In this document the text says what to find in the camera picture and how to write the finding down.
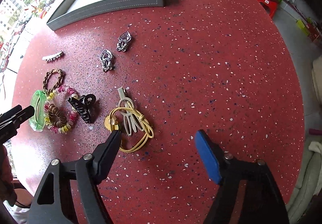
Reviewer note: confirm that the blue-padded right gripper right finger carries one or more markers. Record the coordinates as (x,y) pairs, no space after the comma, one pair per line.
(248,192)

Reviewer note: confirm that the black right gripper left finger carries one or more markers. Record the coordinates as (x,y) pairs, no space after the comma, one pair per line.
(53,202)

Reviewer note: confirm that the green translucent bangle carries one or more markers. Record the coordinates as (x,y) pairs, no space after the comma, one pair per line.
(37,121)

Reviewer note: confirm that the silver heart earring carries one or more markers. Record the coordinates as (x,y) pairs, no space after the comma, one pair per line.
(106,58)
(123,41)

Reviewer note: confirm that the left hand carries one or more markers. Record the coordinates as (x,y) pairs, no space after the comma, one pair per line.
(7,191)

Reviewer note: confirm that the silver rhinestone hair clip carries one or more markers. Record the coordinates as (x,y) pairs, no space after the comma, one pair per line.
(53,57)

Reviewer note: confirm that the black claw hair clip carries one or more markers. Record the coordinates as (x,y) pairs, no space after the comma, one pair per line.
(83,106)

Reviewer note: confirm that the beige bow hair clip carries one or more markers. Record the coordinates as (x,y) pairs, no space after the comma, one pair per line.
(131,123)

